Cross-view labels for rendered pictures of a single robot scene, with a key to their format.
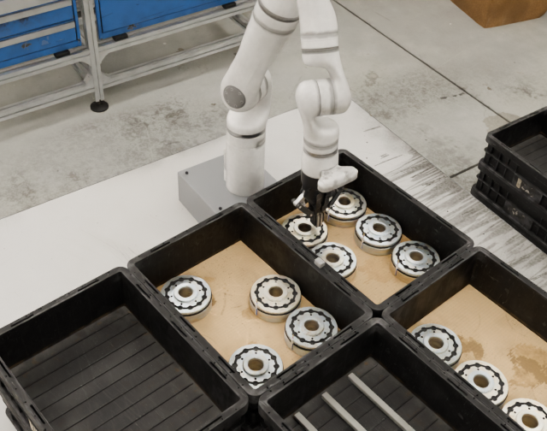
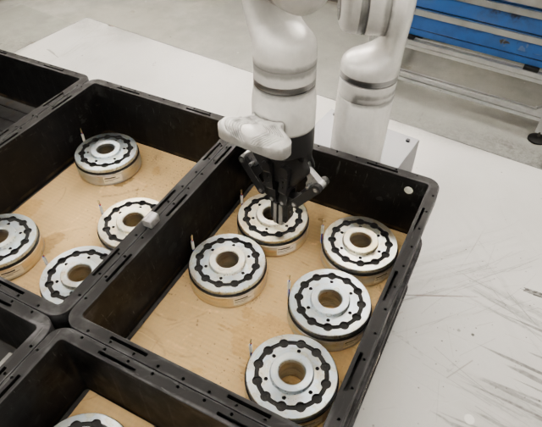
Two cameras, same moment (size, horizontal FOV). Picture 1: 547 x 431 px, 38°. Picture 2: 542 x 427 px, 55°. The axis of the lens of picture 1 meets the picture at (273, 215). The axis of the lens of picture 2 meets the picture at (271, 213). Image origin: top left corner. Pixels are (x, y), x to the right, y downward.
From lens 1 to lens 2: 1.38 m
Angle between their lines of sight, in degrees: 49
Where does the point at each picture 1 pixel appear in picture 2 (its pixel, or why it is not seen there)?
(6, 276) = (161, 88)
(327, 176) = (243, 120)
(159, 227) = not seen: hidden behind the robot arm
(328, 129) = (272, 37)
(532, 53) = not seen: outside the picture
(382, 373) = not seen: hidden behind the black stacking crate
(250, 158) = (343, 114)
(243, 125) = (348, 58)
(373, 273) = (246, 330)
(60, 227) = (235, 92)
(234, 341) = (60, 219)
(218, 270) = (173, 173)
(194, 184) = (321, 124)
